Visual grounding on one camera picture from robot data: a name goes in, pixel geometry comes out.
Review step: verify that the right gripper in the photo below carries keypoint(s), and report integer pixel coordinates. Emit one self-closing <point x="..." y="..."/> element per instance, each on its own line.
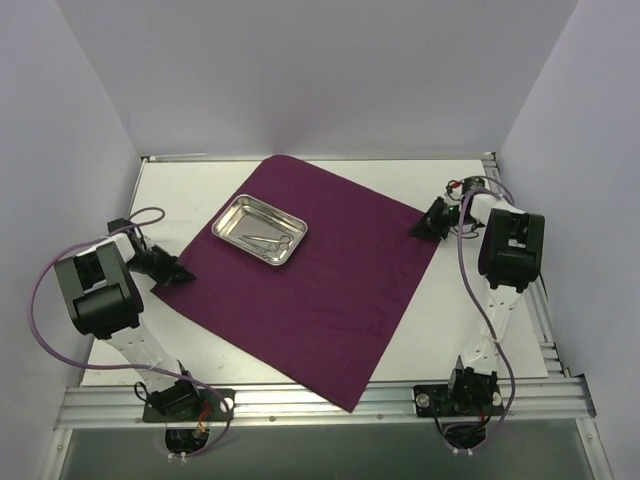
<point x="433" y="221"/>

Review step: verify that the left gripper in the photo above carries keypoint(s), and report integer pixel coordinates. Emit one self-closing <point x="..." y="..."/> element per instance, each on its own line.
<point x="166" y="265"/>

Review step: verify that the purple cloth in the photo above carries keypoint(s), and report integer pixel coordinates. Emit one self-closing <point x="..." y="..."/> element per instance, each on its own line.
<point x="326" y="316"/>

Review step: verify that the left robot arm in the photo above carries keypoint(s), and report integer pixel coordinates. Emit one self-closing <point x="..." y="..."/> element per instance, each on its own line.
<point x="103" y="301"/>

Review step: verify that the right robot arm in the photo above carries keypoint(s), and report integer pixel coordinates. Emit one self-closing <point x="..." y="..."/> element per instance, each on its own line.
<point x="477" y="365"/>

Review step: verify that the steel surgical scissors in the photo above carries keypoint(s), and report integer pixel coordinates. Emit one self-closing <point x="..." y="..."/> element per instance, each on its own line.
<point x="267" y="243"/>

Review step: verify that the steel forceps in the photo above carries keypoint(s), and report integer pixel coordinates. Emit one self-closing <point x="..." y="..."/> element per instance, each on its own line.
<point x="276" y="256"/>

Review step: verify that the steel instrument tray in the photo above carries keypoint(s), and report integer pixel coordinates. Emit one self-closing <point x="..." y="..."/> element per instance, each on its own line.
<point x="247" y="215"/>

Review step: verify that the aluminium right rail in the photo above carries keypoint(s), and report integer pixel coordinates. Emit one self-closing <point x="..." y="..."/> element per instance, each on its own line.
<point x="516" y="258"/>

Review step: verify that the aluminium rail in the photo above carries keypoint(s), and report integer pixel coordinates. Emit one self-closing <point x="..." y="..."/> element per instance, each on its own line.
<point x="112" y="407"/>
<point x="516" y="258"/>

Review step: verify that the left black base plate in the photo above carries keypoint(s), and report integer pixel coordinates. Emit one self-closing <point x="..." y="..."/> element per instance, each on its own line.
<point x="205" y="406"/>

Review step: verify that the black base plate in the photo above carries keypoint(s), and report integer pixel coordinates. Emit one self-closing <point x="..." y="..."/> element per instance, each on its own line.
<point x="467" y="401"/>
<point x="205" y="406"/>

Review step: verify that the aluminium front rail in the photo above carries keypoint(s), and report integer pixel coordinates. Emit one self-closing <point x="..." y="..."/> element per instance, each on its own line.
<point x="112" y="407"/>

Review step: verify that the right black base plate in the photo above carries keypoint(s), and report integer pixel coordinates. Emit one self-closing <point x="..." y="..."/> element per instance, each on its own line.
<point x="467" y="401"/>

